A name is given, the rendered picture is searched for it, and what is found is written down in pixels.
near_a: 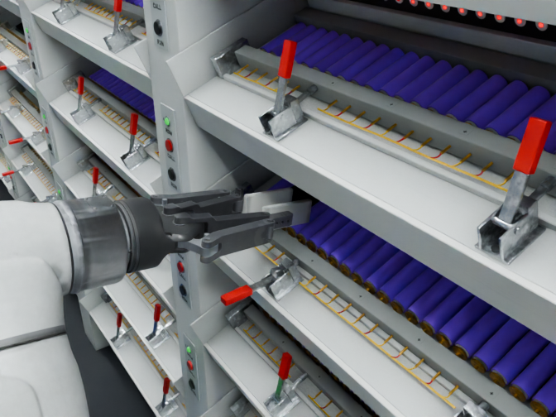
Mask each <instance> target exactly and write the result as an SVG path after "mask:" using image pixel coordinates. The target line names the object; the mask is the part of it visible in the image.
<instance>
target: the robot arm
mask: <svg viewBox="0 0 556 417"><path fill-rule="evenodd" d="M243 190H244V189H242V188H235V194H230V193H231V190H230V189H214V190H206V191H198V192H190V193H183V194H152V195H151V199H148V198H146V197H137V198H131V199H121V200H115V201H112V200H111V199H110V198H108V197H106V196H105V195H99V196H93V197H88V198H87V197H86V198H81V199H70V200H56V201H54V202H51V203H28V202H23V201H17V200H9V201H0V417H89V409H88V404H87V400H86V395H85V391H84V384H83V381H82V378H81V375H80V372H79V366H78V364H77V362H76V360H75V358H74V354H73V353H72V350H71V347H70V342H69V339H68V336H67V333H66V328H65V318H64V298H63V295H68V294H72V295H73V294H78V293H79V292H80V291H84V290H91V289H94V288H98V287H102V286H105V285H112V284H116V283H118V282H120V281H121V280H122V279H123V277H124V276H125V275H126V273H133V272H136V271H143V270H147V269H151V268H155V267H157V266H159V265H160V263H161V262H162V260H163V259H164V258H165V257H166V256H167V255H168V254H170V253H186V252H189V251H192V252H195V253H198V254H200V262H202V263H204V264H209V263H211V262H212V261H214V260H216V259H218V258H219V257H221V256H225V255H228V254H232V253H234V252H239V251H243V250H246V249H249V248H252V247H257V246H260V245H263V244H267V243H270V242H272V239H273V232H274V230H275V229H278V228H286V227H290V226H295V225H298V224H302V223H308V222H309V217H310V212H311V206H312V200H311V199H301V200H297V201H292V195H293V189H292V188H291V187H289V188H284V189H273V190H268V191H263V192H257V193H252V194H245V195H244V196H243ZM63 333H64V334H63Z"/></svg>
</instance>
